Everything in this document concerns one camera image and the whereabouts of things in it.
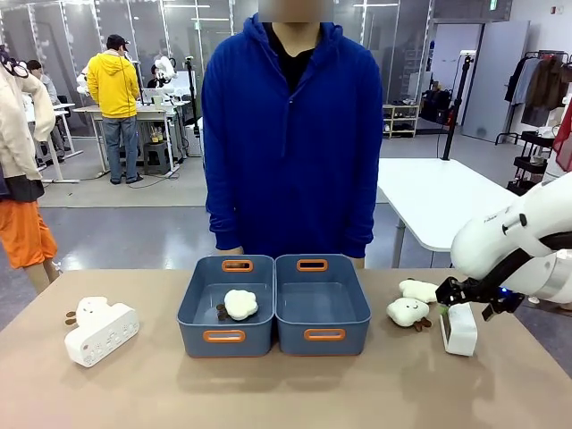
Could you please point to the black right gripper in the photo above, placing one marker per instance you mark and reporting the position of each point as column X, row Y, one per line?
column 465, row 290

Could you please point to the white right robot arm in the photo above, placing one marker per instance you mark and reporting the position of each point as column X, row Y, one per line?
column 487, row 243

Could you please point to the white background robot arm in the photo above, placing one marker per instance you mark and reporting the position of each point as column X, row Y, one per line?
column 166, row 69

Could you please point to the person's left forearm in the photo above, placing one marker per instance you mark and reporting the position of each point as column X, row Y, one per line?
column 357, row 223

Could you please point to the person's right forearm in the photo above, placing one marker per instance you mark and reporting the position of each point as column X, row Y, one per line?
column 223, row 223

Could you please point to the person's left hand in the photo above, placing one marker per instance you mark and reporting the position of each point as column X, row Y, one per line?
column 359, row 263

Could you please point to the person's right hand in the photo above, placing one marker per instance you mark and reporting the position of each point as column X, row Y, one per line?
column 231, row 251

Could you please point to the white smiling plush toy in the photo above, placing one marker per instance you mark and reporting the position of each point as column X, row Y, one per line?
column 406, row 311

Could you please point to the white table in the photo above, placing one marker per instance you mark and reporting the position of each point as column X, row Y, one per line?
column 442, row 196

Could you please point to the black utility cart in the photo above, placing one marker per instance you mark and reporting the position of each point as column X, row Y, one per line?
column 532, row 156

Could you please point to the red hanging garment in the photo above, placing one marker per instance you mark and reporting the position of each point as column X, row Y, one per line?
column 565, row 138

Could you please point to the wooden shoe shelf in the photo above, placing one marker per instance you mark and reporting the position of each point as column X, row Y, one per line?
column 401, row 120

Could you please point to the black tripod stand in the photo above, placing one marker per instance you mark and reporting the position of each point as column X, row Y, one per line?
column 456, row 107

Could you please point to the black bags pile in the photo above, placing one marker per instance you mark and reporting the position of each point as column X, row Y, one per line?
column 437, row 106

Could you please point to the white cloud plush toy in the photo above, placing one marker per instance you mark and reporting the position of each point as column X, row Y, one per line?
column 240, row 305

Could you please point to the brown hanging coat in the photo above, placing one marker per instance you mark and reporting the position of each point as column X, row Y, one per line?
column 546, row 87

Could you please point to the person in blue hoodie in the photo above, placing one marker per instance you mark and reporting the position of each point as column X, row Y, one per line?
column 290, row 147

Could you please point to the black clothes rack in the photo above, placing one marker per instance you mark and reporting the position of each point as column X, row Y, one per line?
column 536, row 56

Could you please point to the grey step stool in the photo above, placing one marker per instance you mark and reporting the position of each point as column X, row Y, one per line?
column 157, row 157

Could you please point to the white background desk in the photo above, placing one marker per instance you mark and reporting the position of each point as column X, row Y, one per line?
column 156, row 112

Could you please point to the white plush with brown feet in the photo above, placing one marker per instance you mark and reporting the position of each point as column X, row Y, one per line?
column 89, row 306

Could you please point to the person in yellow hoodie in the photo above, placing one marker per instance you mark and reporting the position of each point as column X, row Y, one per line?
column 114, row 89

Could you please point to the white side desk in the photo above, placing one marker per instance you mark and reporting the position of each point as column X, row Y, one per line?
column 58, row 134

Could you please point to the orange shorts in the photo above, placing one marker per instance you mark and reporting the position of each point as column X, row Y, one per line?
column 24, row 232

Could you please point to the seated background person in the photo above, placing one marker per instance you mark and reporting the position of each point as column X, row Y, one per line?
column 42, row 82

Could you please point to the thin black camera tripod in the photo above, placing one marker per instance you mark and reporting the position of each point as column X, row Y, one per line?
column 192, row 94

